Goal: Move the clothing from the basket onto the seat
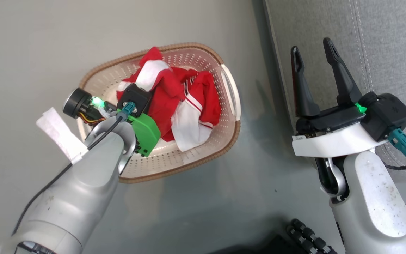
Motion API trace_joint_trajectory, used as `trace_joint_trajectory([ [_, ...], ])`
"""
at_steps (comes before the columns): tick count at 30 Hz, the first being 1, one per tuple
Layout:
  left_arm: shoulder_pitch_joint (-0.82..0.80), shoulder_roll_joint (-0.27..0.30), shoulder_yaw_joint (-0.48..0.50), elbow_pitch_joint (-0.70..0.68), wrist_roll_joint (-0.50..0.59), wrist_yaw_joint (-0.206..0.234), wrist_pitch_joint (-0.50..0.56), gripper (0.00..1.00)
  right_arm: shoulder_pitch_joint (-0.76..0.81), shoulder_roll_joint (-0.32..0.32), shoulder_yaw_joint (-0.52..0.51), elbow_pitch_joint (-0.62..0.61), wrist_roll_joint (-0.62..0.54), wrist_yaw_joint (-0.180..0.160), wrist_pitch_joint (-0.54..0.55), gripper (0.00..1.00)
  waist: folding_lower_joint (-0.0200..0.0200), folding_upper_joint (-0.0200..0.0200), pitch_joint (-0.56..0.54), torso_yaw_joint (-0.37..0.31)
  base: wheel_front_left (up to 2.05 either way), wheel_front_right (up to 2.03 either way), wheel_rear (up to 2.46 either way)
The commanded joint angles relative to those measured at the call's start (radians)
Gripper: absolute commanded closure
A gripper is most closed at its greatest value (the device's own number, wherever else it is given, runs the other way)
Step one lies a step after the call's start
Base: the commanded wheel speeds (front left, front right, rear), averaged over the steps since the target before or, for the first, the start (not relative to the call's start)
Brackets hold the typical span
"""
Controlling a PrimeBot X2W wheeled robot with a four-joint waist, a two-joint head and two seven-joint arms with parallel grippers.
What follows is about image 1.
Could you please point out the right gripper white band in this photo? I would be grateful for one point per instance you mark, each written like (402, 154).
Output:
(333, 141)

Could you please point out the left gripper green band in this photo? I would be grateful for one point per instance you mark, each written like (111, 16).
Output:
(146, 132)

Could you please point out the red and white garment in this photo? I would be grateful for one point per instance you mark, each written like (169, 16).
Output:
(196, 95)

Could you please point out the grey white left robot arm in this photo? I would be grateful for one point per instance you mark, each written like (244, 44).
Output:
(79, 190)

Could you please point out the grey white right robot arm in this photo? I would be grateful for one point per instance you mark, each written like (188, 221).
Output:
(375, 204)

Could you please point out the beige perforated laundry basket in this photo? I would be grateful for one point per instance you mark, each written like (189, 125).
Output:
(174, 160)

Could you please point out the grey fabric sofa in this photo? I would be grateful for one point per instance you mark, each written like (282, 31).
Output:
(386, 46)

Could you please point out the white paper tag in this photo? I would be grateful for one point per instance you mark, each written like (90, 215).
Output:
(58, 132)

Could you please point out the black roller wheel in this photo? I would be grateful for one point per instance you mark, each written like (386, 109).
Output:
(308, 238)

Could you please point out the teal left camera connector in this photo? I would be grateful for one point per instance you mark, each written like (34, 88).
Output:
(127, 109)

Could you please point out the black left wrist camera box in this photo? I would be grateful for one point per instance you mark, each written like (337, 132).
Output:
(136, 96)

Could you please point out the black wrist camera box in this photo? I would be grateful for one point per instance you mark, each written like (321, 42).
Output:
(136, 96)
(389, 114)

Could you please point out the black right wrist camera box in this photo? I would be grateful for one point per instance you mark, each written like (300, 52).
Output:
(389, 114)

